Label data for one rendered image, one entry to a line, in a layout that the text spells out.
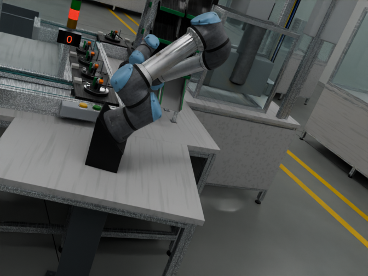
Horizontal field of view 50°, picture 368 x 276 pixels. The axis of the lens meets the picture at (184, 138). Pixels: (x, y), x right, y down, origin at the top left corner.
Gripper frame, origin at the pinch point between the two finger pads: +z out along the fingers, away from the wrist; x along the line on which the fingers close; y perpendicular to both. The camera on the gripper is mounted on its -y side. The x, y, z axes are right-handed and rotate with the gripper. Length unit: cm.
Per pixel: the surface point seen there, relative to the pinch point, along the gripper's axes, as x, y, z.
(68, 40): -30.2, -16.0, 3.3
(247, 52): 107, -56, 1
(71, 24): -30.9, -21.0, -3.8
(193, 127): 56, 14, 14
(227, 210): 143, 38, 93
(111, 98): -2.4, 9.8, 10.3
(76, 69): -15.4, -21.1, 32.5
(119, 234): 25, 72, 63
